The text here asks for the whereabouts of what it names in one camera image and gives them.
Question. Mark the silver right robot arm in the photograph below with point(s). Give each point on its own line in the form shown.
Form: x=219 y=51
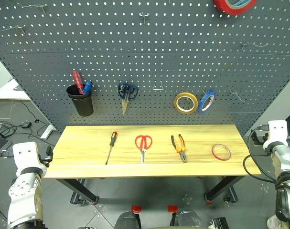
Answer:
x=284 y=162

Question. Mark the black plastic cup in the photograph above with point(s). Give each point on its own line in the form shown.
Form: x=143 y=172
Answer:
x=82 y=105

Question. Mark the metal pegboard hook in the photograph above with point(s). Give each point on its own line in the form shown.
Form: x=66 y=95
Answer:
x=238 y=96
x=40 y=7
x=18 y=28
x=144 y=16
x=254 y=44

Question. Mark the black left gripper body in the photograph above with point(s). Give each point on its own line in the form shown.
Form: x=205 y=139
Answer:
x=47 y=156

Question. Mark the white background desk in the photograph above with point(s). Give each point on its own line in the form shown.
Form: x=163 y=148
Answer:
x=8 y=91

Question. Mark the black table leg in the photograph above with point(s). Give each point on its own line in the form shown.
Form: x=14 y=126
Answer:
x=80 y=190
x=221 y=188

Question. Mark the yellow tape roll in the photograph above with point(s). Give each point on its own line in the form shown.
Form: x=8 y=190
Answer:
x=176 y=105

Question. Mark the red floor clamp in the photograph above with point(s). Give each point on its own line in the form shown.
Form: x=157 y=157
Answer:
x=136 y=209
x=172 y=208

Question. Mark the grey pegboard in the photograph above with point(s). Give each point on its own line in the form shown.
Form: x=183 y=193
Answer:
x=159 y=59

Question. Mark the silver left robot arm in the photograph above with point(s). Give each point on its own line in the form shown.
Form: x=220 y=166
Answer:
x=24 y=190

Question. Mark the blue tape roll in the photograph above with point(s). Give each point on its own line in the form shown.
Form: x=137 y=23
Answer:
x=202 y=102

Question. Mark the orange black pliers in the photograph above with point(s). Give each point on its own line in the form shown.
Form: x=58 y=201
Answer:
x=181 y=152

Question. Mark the black power adapter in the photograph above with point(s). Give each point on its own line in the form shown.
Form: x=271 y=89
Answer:
x=26 y=125

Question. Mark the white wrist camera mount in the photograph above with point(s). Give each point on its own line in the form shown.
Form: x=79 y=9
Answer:
x=277 y=131
x=25 y=155

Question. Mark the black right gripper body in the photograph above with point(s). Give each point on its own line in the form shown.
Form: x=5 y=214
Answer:
x=258 y=139

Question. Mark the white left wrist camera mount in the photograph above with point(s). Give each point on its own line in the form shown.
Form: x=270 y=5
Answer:
x=25 y=155

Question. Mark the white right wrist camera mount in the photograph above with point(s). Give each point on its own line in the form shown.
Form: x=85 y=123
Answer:
x=277 y=131

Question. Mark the large red tape roll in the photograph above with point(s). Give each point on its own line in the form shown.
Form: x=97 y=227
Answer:
x=230 y=10

